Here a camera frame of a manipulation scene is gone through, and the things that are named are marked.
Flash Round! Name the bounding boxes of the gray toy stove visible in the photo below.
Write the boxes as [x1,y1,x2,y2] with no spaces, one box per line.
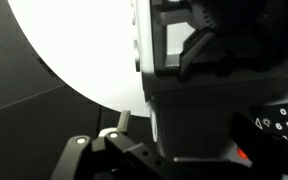
[130,0,288,180]

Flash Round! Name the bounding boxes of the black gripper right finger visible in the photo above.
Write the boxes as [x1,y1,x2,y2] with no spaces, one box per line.
[229,112,288,180]

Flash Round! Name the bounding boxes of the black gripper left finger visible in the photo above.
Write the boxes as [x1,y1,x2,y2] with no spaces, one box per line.
[50,110,187,180]

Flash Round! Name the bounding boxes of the small red stove button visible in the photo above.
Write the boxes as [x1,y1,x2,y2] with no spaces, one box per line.
[236,147,249,161]

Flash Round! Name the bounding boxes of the round white table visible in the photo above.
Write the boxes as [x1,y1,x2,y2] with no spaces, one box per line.
[7,0,152,118]

